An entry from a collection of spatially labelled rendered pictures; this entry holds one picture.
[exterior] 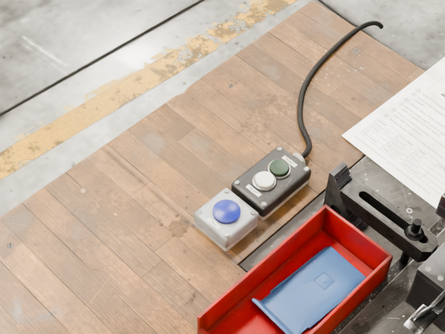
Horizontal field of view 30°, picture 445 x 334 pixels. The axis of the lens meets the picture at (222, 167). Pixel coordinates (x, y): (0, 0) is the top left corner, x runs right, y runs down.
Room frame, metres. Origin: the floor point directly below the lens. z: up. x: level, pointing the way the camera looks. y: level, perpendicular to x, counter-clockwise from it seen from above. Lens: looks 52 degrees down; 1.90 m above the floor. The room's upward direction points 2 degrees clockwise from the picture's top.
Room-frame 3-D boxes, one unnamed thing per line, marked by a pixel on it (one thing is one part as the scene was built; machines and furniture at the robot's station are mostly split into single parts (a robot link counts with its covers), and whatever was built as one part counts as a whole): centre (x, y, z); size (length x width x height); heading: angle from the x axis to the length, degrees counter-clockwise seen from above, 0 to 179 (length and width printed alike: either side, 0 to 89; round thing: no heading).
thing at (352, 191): (0.65, -0.23, 0.95); 0.15 x 0.03 x 0.10; 46
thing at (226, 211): (0.68, -0.01, 0.93); 0.04 x 0.04 x 0.02
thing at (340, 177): (0.70, -0.18, 0.95); 0.06 x 0.03 x 0.09; 46
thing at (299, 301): (0.57, -0.12, 0.92); 0.15 x 0.07 x 0.03; 133
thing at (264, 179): (0.74, -0.06, 0.93); 0.03 x 0.03 x 0.02
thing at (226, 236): (0.68, -0.01, 0.90); 0.07 x 0.07 x 0.06; 46
